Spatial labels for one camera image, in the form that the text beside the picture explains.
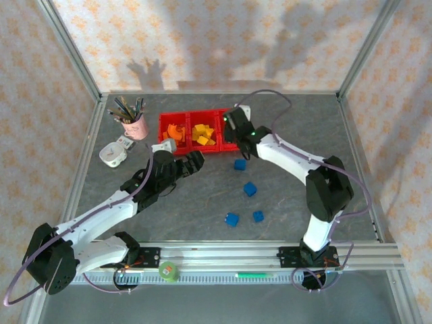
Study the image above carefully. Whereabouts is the pink pencil cup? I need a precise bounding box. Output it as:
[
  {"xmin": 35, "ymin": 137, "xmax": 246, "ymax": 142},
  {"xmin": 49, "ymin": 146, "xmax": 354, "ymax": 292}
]
[{"xmin": 121, "ymin": 113, "xmax": 149, "ymax": 140}]

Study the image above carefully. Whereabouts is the green marker pen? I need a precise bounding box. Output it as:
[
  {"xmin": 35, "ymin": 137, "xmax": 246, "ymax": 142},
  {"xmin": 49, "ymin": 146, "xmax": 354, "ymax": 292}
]
[{"xmin": 235, "ymin": 272, "xmax": 276, "ymax": 279}]

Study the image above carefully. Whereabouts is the aluminium frame rail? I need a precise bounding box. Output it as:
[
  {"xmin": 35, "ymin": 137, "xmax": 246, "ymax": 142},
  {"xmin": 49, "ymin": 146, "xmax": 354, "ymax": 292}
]
[
  {"xmin": 53, "ymin": 96, "xmax": 109, "ymax": 237},
  {"xmin": 336, "ymin": 96, "xmax": 385, "ymax": 243},
  {"xmin": 99, "ymin": 88, "xmax": 342, "ymax": 97}
]

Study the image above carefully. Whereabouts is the wide aluminium mounting rail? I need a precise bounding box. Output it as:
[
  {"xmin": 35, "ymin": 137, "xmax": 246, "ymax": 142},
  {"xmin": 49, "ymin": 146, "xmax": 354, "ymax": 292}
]
[{"xmin": 76, "ymin": 240, "xmax": 404, "ymax": 273}]

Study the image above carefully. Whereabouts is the aluminium frame post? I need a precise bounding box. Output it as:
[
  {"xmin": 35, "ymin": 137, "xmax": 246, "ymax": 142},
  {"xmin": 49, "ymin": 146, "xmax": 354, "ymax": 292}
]
[
  {"xmin": 336, "ymin": 0, "xmax": 404, "ymax": 101},
  {"xmin": 386, "ymin": 269, "xmax": 418, "ymax": 324},
  {"xmin": 16, "ymin": 290, "xmax": 41, "ymax": 324},
  {"xmin": 35, "ymin": 0, "xmax": 104, "ymax": 102}
]

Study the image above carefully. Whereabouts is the green tape roll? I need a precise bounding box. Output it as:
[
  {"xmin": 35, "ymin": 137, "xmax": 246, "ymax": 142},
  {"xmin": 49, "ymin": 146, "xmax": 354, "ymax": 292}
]
[{"xmin": 158, "ymin": 260, "xmax": 180, "ymax": 283}]

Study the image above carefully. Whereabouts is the red plastic bin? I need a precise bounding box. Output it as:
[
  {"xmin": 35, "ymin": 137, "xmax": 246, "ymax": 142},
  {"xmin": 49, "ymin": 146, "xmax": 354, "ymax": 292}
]
[
  {"xmin": 217, "ymin": 107, "xmax": 244, "ymax": 153},
  {"xmin": 158, "ymin": 112, "xmax": 190, "ymax": 157},
  {"xmin": 187, "ymin": 110, "xmax": 222, "ymax": 153}
]

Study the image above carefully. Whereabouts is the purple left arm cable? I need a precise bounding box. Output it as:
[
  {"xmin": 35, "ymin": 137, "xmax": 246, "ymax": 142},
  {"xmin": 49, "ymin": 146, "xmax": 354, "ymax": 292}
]
[{"xmin": 2, "ymin": 153, "xmax": 156, "ymax": 306}]

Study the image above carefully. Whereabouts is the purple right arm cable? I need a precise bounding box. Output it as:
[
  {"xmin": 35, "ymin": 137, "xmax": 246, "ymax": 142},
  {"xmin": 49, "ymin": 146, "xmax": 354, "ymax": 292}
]
[{"xmin": 234, "ymin": 88, "xmax": 374, "ymax": 293}]

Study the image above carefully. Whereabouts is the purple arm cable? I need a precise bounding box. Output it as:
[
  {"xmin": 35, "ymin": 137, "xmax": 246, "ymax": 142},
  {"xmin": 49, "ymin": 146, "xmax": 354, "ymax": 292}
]
[
  {"xmin": 234, "ymin": 88, "xmax": 374, "ymax": 293},
  {"xmin": 2, "ymin": 153, "xmax": 156, "ymax": 306}
]

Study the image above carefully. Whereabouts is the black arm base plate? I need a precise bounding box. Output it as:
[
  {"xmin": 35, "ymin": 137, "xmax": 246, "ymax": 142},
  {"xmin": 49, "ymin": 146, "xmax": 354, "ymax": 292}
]
[
  {"xmin": 101, "ymin": 247, "xmax": 162, "ymax": 270},
  {"xmin": 277, "ymin": 246, "xmax": 342, "ymax": 270}
]

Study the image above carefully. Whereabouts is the grey slotted cable duct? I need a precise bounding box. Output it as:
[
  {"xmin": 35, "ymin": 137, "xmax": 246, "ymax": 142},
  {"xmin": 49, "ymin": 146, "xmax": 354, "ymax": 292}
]
[{"xmin": 72, "ymin": 273, "xmax": 398, "ymax": 285}]

